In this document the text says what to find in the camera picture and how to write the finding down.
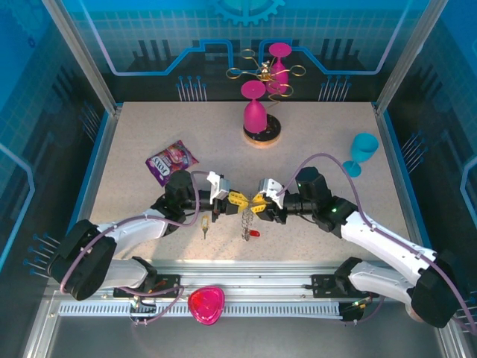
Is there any gold wire glass rack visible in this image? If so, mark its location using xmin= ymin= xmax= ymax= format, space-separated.
xmin=225 ymin=48 xmax=305 ymax=113

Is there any metal spiral keyring chain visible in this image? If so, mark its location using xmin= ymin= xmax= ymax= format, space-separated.
xmin=240 ymin=195 xmax=258 ymax=240

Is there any purple Fox's candy bag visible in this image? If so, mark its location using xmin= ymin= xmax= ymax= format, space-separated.
xmin=145 ymin=139 xmax=200 ymax=187

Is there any pink heart-shaped container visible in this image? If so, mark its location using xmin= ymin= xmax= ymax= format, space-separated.
xmin=187 ymin=286 xmax=226 ymax=326

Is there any aluminium side rail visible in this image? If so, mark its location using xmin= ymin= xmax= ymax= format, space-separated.
xmin=66 ymin=107 xmax=123 ymax=232
xmin=373 ymin=107 xmax=426 ymax=249

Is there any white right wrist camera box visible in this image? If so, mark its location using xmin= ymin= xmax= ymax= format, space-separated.
xmin=256 ymin=178 xmax=287 ymax=210

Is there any blue plastic goblet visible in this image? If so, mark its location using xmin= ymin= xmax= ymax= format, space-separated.
xmin=341 ymin=133 xmax=380 ymax=178

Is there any white slotted cable duct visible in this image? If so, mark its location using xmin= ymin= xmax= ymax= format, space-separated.
xmin=57 ymin=301 xmax=343 ymax=318

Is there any round wooden rack base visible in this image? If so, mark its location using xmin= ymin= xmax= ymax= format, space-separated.
xmin=242 ymin=113 xmax=282 ymax=149

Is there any aluminium mounting rail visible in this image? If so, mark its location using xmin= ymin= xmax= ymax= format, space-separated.
xmin=46 ymin=260 xmax=411 ymax=301

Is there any pink plastic wine glass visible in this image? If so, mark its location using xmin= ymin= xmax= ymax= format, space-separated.
xmin=240 ymin=80 xmax=268 ymax=134
xmin=265 ymin=42 xmax=294 ymax=95

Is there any aluminium frame post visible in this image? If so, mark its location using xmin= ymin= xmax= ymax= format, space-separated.
xmin=372 ymin=0 xmax=450 ymax=116
xmin=41 ymin=0 xmax=123 ymax=116

